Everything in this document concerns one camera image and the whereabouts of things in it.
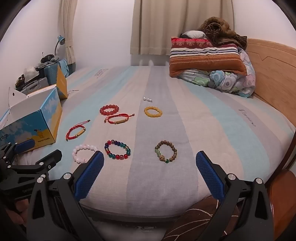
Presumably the yellow bead bracelet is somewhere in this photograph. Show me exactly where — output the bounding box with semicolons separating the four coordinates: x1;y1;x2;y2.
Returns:
144;106;163;117

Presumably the white plastic bag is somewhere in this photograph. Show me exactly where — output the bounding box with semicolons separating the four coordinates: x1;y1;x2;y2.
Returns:
24;66;39;77

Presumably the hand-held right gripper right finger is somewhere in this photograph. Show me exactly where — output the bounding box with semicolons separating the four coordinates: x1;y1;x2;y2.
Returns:
196;151;274;241

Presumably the grey and white cushion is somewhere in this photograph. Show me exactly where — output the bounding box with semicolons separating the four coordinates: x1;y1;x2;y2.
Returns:
180;30;208;40

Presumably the teal suitcase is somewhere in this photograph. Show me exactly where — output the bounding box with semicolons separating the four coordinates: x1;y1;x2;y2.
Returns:
38;61;61;86

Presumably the blue and yellow cardboard box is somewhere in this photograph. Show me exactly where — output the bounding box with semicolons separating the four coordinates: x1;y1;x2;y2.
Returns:
0;66;68;154

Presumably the brown and green bead bracelet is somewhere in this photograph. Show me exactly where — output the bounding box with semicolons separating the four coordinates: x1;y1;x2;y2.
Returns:
155;140;178;163

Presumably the brown blanket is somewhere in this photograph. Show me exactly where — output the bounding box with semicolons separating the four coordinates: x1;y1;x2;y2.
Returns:
197;17;248;49

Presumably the person's left hand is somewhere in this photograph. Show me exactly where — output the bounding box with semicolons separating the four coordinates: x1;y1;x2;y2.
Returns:
6;199;30;226

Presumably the multicolour glass bead bracelet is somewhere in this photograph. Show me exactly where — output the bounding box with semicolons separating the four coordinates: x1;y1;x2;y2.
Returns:
105;140;131;160

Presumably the floral quilt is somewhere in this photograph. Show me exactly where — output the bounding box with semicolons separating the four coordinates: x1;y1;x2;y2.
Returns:
178;50;256;99

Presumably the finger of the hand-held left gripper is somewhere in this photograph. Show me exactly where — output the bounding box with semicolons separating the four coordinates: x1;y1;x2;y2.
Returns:
34;149;63;176
0;139;36;163

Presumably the red bead bracelet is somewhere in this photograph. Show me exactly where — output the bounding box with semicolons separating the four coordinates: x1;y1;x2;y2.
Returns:
100;105;120;115

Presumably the black bag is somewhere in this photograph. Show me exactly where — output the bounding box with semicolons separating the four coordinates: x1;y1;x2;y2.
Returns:
40;54;61;63

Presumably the blue desk lamp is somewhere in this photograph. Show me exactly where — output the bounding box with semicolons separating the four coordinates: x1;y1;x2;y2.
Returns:
54;35;66;57

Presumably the grey suitcase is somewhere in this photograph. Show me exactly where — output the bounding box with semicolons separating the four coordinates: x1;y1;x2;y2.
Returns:
15;77;49;95

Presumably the wooden bed headboard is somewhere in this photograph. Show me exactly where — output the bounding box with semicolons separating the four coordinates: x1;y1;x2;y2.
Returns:
245;38;296;131

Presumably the striped bed sheet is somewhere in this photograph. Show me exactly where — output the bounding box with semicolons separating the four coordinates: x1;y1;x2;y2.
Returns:
16;65;296;224

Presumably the wide beige curtain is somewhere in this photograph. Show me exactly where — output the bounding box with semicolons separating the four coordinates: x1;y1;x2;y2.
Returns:
130;0;234;56

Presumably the red cord bracelet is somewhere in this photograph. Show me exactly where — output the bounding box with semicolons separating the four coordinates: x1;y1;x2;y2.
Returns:
104;113;135;124
66;120;91;142

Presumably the narrow beige curtain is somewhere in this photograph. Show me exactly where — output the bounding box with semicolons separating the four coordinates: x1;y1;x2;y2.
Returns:
58;0;78;64

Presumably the striped pillow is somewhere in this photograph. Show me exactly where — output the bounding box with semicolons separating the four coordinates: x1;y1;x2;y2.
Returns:
169;37;247;77

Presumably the brown leaf-patterned cloth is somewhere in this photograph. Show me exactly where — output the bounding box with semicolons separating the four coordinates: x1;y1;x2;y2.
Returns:
162;197;241;241

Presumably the light blue cloth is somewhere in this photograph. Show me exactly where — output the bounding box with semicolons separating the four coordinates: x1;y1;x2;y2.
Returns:
59;59;70;78

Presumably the reddish wooden furniture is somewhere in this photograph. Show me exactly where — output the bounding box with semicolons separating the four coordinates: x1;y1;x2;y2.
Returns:
266;170;296;234

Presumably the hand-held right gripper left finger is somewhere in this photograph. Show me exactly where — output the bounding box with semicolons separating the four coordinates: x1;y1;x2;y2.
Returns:
26;151;105;241

